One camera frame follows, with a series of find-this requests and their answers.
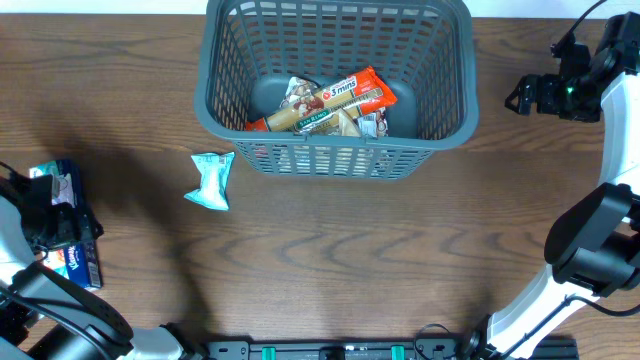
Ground small brown white snack packet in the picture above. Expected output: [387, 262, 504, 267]
[280, 77, 318, 108]

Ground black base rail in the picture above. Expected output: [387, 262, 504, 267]
[204, 337, 580, 360]

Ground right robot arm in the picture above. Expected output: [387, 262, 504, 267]
[456, 12, 639, 359]

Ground teal snack wrapper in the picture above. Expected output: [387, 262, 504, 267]
[184, 152, 235, 211]

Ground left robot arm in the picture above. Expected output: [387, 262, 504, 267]
[1, 170, 209, 359]

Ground grey plastic lattice basket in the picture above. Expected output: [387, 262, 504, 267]
[194, 0, 479, 180]

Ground red spaghetti packet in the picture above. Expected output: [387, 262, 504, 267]
[245, 66, 397, 134]

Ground beige snack bag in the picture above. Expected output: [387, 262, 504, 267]
[303, 109, 362, 137]

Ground blue Kleenex tissue multipack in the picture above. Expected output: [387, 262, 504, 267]
[29, 159, 104, 291]

